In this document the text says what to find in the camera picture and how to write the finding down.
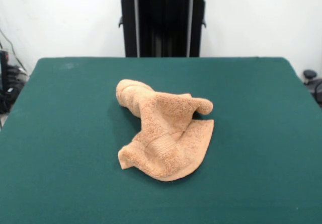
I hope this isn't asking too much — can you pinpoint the orange terry towel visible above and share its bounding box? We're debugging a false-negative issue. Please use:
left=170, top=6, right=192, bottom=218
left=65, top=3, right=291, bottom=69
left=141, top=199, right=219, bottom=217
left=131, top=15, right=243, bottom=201
left=115, top=78, right=216, bottom=182

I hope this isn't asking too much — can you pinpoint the dark green table cloth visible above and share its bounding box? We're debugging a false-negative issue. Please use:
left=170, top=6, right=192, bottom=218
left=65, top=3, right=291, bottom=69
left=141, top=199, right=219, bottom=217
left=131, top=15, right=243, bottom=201
left=0, top=56, right=322, bottom=224

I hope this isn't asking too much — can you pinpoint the black electronics box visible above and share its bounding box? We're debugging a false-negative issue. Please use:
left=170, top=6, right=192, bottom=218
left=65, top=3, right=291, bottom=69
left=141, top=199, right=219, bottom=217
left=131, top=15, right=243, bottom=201
left=0, top=49, right=13, bottom=114

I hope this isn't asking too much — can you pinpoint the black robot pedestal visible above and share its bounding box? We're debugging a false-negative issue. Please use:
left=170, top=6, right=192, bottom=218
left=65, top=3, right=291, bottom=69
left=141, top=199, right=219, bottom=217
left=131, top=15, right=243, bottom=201
left=110, top=0, right=217, bottom=58

